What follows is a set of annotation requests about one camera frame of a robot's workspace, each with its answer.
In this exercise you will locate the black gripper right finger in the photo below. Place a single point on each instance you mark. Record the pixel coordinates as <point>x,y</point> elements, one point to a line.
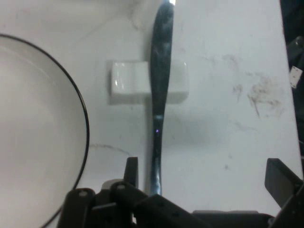
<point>287,190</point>

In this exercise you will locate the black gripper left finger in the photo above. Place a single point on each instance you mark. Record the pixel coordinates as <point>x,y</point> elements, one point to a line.
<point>147,213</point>

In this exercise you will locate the metal table knife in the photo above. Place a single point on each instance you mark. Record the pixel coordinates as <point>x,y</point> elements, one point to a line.
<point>161,59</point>

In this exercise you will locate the white ceramic cutlery rest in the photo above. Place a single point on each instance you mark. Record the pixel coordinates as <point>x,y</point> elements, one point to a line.
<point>128,80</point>

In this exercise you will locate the white bowl with black rim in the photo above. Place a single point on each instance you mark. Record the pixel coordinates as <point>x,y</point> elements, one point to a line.
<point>35,118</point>

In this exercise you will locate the black rounded base object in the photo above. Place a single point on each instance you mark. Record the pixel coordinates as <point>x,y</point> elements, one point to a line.
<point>295,23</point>

